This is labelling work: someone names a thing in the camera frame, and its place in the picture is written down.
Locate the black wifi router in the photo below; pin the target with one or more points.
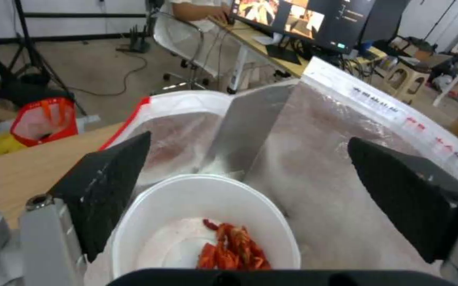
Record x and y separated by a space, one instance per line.
137 40

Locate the silver insulated takeout bag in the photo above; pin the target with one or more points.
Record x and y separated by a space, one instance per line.
316 143

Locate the white office chair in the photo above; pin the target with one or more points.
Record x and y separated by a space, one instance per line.
181 44

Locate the beige plastic stool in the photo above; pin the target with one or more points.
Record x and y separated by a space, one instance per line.
406 82

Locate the wooden desk with white legs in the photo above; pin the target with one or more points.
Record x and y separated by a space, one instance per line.
261 47

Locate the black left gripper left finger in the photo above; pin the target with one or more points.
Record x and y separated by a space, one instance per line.
105 190

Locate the person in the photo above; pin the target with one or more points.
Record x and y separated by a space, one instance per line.
197 10

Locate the red mesh bag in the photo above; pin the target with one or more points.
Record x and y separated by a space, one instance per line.
46 120

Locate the red crayfish shell scraps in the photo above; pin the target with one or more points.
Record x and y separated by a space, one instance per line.
233 249

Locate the white round plastic bowl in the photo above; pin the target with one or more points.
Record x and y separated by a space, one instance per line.
173 217

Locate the black tripod stand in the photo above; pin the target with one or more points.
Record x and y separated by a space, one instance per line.
34 50

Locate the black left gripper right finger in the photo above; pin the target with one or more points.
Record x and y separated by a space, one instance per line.
408 190

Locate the black computer monitor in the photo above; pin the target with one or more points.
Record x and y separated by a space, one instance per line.
296 21

